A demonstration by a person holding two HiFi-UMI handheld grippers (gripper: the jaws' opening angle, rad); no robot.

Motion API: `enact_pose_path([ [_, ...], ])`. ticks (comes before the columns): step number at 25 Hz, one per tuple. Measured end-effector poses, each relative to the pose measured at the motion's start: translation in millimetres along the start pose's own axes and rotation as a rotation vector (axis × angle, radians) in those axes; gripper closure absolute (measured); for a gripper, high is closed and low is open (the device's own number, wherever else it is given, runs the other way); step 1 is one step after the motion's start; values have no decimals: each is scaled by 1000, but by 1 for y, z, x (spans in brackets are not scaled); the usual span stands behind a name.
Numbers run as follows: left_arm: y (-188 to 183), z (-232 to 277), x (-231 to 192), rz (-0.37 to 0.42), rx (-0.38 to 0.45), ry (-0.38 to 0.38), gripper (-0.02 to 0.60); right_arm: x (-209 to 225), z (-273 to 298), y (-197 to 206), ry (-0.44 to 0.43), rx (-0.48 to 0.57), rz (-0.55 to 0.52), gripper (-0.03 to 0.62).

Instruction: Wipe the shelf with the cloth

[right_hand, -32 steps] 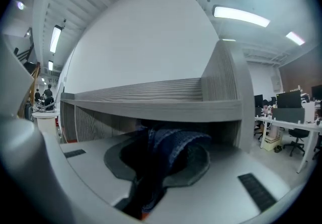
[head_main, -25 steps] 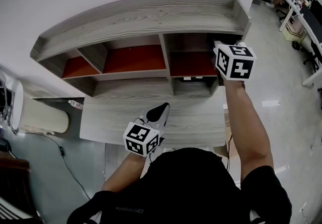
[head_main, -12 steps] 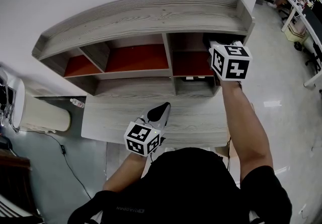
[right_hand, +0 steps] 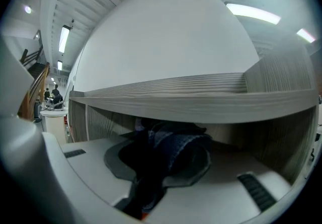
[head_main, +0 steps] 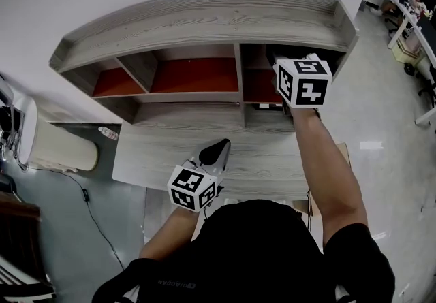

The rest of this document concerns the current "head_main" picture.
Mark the light wood-grain table top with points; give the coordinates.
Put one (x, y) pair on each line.
(163, 155)

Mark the person's black shirt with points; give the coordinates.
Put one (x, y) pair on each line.
(255, 257)

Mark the black office chair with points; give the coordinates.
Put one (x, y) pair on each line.
(425, 87)

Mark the cream cylindrical appliance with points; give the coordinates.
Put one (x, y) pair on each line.
(64, 145)

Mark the framed deer picture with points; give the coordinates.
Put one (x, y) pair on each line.
(269, 107)

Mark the white slatted rack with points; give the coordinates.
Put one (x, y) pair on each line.
(20, 284)

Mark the white office desk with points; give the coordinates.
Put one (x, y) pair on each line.
(408, 22)

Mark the person's left forearm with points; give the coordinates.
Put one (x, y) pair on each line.
(170, 233)

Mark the person's right forearm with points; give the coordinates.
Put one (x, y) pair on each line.
(327, 175)

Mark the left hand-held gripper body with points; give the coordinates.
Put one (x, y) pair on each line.
(187, 189)

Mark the clear plastic bottle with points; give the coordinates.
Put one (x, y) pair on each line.
(108, 133)

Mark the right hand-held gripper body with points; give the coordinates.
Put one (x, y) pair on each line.
(306, 90)

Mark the brown wooden cabinet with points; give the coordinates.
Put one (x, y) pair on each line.
(17, 237)

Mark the grey wooden shelf unit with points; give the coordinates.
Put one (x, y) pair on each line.
(204, 22)

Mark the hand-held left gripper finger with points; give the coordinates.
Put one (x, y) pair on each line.
(221, 162)
(194, 158)

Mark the flat cardboard box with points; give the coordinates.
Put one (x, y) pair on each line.
(342, 158)

